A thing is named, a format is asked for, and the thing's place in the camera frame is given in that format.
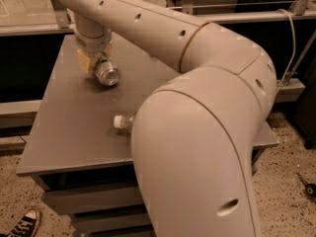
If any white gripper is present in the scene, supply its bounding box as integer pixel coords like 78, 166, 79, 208
74, 13, 113, 77

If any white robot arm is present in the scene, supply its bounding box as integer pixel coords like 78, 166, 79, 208
60, 0, 277, 237

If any clear plastic water bottle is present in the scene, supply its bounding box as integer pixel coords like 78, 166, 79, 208
114, 116, 134, 130

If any grey drawer cabinet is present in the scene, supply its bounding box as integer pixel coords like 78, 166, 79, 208
15, 33, 280, 237

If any black white sneaker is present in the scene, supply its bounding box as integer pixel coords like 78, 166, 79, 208
0, 208, 41, 237

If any grey metal railing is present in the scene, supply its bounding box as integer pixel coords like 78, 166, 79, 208
0, 0, 316, 36

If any black caster wheel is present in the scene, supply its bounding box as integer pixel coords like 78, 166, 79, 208
297, 173, 316, 198

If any white cable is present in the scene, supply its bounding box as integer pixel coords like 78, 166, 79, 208
276, 8, 297, 91

